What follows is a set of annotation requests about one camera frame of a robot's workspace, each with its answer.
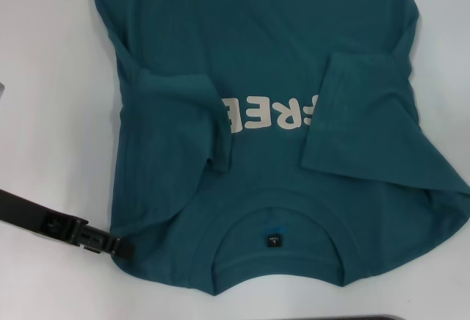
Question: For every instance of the teal blue printed t-shirt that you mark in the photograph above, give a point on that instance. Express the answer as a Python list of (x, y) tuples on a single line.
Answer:
[(264, 41)]

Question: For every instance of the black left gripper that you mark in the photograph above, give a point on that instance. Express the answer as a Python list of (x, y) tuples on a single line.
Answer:
[(33, 210)]

